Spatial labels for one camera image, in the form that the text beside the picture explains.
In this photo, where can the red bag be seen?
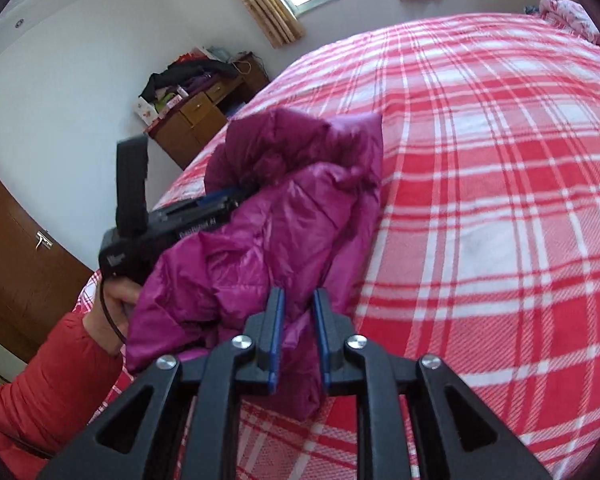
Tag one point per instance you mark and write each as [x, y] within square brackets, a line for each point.
[184, 60]

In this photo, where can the red plaid bed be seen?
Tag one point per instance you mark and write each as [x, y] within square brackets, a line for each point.
[480, 185]

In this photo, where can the brown wooden door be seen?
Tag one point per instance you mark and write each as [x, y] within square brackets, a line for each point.
[25, 285]

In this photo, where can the pile of dark clothes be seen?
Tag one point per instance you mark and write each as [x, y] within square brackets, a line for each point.
[180, 77]

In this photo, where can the small blue cloth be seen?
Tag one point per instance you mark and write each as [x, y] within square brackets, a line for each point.
[531, 10]

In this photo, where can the beige patterned curtain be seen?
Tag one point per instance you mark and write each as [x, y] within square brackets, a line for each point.
[265, 5]

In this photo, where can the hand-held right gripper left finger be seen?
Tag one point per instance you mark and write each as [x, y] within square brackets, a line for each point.
[276, 342]

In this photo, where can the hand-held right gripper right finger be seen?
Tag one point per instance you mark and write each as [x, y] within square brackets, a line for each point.
[323, 342]

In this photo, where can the magenta puffer jacket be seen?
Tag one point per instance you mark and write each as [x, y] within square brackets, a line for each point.
[280, 220]

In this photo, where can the wooden desk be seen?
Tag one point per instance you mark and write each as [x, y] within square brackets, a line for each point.
[190, 125]

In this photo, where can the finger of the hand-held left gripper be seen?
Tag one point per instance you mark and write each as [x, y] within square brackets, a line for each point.
[195, 222]

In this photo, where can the pink floral pillow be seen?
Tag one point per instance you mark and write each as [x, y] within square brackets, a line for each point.
[570, 15]

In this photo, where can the person's left forearm red sleeve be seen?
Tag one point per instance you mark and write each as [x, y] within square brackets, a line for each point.
[45, 385]

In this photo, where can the person's left hand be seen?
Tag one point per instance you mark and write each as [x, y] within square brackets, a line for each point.
[111, 305]

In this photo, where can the white patterned box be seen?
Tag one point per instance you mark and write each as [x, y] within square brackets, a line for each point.
[144, 110]

